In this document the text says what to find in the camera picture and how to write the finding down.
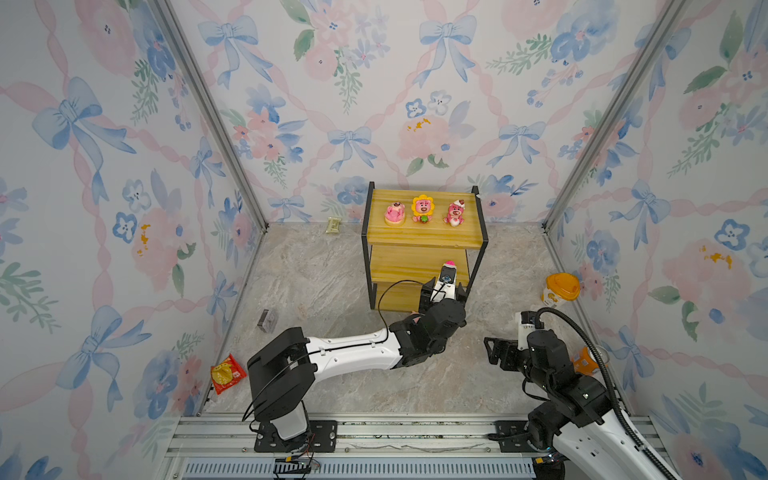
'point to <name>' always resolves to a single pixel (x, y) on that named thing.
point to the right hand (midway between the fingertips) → (497, 340)
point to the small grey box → (268, 321)
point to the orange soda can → (584, 363)
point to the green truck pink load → (450, 263)
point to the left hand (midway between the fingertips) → (452, 281)
